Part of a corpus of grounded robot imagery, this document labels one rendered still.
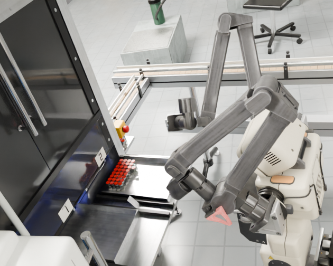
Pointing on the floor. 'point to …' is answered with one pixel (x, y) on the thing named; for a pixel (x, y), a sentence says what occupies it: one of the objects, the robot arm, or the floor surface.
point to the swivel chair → (275, 5)
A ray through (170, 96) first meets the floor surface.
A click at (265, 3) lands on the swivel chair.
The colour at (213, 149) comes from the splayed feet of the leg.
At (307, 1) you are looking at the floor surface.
